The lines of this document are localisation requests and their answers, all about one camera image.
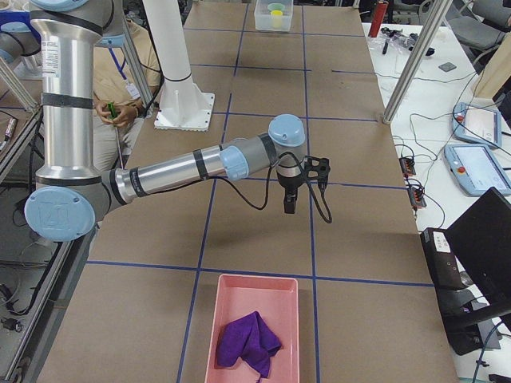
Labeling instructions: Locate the teach pendant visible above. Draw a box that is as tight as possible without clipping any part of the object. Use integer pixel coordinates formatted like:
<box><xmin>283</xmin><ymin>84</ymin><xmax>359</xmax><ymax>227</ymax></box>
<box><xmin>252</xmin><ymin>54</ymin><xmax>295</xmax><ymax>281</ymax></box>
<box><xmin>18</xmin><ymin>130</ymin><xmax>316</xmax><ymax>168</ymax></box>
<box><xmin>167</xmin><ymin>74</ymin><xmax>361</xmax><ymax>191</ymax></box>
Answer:
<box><xmin>444</xmin><ymin>144</ymin><xmax>510</xmax><ymax>196</ymax></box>
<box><xmin>452</xmin><ymin>102</ymin><xmax>502</xmax><ymax>148</ymax></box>

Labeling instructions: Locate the pink plastic tray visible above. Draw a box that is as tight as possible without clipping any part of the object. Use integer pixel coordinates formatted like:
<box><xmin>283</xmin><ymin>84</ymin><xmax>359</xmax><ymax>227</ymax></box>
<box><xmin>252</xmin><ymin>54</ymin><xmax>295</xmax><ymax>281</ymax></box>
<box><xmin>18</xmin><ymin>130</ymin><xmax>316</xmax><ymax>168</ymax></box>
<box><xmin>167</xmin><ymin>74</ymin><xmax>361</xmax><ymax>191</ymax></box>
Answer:
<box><xmin>205</xmin><ymin>274</ymin><xmax>300</xmax><ymax>382</ymax></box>

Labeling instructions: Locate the orange connector module lower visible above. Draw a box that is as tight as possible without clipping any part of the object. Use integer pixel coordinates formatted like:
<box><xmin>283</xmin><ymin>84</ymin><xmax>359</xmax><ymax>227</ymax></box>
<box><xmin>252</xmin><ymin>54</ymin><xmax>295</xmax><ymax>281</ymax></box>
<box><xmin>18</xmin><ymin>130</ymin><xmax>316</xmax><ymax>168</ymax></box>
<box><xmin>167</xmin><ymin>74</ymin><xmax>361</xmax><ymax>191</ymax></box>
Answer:
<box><xmin>407</xmin><ymin>185</ymin><xmax>427</xmax><ymax>211</ymax></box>

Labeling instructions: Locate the aluminium frame post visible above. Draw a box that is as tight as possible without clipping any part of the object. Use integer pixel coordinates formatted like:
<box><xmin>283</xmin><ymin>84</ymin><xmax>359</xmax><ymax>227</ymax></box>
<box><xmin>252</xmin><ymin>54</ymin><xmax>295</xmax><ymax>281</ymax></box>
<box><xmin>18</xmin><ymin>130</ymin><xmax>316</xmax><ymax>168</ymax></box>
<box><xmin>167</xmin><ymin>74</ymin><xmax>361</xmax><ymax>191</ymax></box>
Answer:
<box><xmin>382</xmin><ymin>0</ymin><xmax>452</xmax><ymax>124</ymax></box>

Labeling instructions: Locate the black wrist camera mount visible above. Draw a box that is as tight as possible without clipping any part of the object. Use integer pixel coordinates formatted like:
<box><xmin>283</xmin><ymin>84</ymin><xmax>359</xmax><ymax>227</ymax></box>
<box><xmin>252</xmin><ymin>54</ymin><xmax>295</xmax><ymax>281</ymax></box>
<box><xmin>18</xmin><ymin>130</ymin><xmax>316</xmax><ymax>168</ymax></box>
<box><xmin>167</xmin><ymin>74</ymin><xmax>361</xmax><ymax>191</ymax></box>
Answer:
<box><xmin>304</xmin><ymin>156</ymin><xmax>331</xmax><ymax>192</ymax></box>

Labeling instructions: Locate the clear plastic box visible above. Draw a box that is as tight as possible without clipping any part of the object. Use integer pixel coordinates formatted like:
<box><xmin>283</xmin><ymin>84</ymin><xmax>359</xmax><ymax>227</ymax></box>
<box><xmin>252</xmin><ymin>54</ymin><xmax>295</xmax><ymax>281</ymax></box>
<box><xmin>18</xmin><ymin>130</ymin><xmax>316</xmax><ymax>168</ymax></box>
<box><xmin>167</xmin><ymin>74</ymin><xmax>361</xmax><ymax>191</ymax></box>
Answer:
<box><xmin>254</xmin><ymin>0</ymin><xmax>294</xmax><ymax>32</ymax></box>

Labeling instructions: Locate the lower teach pendant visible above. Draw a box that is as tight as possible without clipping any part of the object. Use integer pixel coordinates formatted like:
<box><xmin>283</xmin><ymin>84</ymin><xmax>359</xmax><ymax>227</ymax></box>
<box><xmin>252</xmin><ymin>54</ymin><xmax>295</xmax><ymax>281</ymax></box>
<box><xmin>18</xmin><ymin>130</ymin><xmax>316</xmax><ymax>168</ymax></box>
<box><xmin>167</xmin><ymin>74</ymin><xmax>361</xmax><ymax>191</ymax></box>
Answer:
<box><xmin>444</xmin><ymin>144</ymin><xmax>510</xmax><ymax>196</ymax></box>

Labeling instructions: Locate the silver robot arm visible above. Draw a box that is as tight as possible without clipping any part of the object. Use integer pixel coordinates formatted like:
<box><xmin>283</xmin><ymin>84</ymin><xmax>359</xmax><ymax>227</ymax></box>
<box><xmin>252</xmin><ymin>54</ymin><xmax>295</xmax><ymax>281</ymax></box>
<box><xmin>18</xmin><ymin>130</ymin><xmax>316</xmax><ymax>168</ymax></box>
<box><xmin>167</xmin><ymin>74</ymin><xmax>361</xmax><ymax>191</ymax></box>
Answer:
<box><xmin>24</xmin><ymin>1</ymin><xmax>307</xmax><ymax>242</ymax></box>

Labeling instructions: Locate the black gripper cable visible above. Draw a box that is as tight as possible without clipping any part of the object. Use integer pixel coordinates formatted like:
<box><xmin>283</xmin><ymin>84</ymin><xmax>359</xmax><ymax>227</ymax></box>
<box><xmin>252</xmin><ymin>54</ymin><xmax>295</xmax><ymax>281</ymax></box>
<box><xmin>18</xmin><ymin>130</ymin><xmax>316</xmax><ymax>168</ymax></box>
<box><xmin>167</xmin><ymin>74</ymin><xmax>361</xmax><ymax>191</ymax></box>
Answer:
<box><xmin>215</xmin><ymin>151</ymin><xmax>334</xmax><ymax>224</ymax></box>

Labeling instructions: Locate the purple cloth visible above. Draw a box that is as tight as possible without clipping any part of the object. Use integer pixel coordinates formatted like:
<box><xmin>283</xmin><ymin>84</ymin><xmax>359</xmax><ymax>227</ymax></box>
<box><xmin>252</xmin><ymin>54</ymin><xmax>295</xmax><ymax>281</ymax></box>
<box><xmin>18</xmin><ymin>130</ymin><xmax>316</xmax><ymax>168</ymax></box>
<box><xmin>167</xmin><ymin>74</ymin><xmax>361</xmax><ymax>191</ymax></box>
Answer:
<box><xmin>216</xmin><ymin>311</ymin><xmax>282</xmax><ymax>379</ymax></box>

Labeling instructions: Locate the black monitor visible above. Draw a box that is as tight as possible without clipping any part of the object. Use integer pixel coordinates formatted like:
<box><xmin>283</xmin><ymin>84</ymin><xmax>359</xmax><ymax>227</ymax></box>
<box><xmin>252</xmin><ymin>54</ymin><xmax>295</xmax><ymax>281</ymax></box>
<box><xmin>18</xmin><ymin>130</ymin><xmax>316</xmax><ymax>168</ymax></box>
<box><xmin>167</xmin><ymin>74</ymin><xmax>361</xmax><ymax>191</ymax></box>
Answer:
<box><xmin>445</xmin><ymin>187</ymin><xmax>510</xmax><ymax>303</ymax></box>

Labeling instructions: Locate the seated person beige shirt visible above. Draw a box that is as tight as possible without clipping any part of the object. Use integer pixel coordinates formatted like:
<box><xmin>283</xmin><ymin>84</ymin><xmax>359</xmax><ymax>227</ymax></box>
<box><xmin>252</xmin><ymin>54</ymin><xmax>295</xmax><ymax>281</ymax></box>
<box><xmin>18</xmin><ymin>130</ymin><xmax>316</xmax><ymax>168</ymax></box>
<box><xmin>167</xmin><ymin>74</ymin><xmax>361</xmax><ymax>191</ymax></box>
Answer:
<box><xmin>92</xmin><ymin>19</ymin><xmax>163</xmax><ymax>171</ymax></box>

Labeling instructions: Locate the orange connector module upper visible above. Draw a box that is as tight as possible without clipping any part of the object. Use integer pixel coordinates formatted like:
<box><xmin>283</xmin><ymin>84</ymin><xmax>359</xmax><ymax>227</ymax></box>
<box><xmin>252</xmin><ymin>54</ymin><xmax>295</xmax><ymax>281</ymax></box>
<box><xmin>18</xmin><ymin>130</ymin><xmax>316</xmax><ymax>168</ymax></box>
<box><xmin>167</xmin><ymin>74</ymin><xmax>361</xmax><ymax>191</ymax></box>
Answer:
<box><xmin>398</xmin><ymin>156</ymin><xmax>416</xmax><ymax>178</ymax></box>

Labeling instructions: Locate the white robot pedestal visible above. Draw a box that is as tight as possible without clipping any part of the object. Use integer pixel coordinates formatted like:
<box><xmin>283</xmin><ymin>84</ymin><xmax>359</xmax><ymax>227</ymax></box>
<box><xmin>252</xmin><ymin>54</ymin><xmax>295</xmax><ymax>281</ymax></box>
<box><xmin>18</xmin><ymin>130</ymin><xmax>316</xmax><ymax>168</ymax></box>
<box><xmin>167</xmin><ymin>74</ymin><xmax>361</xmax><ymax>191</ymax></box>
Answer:
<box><xmin>143</xmin><ymin>0</ymin><xmax>215</xmax><ymax>132</ymax></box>

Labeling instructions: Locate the red cylinder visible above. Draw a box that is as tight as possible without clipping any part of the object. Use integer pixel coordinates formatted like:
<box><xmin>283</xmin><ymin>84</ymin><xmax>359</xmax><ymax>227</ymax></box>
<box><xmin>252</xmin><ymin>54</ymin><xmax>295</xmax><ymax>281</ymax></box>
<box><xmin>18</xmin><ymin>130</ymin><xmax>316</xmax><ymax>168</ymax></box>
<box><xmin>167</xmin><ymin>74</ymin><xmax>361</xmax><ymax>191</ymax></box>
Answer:
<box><xmin>368</xmin><ymin>0</ymin><xmax>389</xmax><ymax>38</ymax></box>

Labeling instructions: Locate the upper teach pendant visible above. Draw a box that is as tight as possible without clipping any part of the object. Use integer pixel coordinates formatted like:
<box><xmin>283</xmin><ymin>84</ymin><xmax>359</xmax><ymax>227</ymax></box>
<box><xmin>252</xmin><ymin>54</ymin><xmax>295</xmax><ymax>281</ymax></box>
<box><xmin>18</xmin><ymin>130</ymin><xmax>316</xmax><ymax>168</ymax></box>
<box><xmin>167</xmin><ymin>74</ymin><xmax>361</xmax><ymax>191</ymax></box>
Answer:
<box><xmin>452</xmin><ymin>102</ymin><xmax>502</xmax><ymax>148</ymax></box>

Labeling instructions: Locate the green bowl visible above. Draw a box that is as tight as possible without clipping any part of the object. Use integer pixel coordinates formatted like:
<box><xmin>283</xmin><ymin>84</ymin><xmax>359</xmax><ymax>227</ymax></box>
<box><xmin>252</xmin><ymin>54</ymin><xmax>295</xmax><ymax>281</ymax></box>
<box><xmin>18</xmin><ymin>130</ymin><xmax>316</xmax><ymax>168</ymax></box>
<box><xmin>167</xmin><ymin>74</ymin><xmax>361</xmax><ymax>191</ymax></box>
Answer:
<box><xmin>267</xmin><ymin>2</ymin><xmax>285</xmax><ymax>13</ymax></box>

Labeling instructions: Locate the black computer box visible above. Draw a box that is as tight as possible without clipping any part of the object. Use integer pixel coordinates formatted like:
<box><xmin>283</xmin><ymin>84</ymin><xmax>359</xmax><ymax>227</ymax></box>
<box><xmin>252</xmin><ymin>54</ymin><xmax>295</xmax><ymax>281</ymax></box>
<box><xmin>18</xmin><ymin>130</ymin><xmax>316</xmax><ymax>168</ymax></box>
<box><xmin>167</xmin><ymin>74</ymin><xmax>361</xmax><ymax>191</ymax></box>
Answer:
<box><xmin>420</xmin><ymin>227</ymin><xmax>501</xmax><ymax>355</ymax></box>

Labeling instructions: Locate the yellow cup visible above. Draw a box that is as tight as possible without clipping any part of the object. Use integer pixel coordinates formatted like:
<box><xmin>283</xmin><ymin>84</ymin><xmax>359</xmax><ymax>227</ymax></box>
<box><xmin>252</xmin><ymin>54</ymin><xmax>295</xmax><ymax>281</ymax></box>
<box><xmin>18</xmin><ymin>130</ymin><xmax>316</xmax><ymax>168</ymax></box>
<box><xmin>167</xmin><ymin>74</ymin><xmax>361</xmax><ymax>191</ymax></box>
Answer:
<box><xmin>270</xmin><ymin>12</ymin><xmax>283</xmax><ymax>30</ymax></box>

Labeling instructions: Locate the orange connector module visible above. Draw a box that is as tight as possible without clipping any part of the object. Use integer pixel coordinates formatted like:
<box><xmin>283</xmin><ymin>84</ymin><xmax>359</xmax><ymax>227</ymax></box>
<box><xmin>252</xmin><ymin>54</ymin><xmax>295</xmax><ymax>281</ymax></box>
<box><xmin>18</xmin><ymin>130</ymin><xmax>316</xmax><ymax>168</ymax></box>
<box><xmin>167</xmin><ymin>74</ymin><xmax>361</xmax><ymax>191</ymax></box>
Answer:
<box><xmin>407</xmin><ymin>185</ymin><xmax>427</xmax><ymax>211</ymax></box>
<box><xmin>398</xmin><ymin>156</ymin><xmax>416</xmax><ymax>178</ymax></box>

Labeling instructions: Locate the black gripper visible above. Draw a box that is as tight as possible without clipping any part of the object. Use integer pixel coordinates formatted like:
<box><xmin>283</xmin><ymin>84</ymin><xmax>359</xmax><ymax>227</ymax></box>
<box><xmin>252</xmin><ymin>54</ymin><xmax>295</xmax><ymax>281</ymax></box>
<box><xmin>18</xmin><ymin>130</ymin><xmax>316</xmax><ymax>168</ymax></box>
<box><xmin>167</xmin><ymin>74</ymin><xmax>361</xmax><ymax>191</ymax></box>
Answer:
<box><xmin>277</xmin><ymin>165</ymin><xmax>302</xmax><ymax>214</ymax></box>

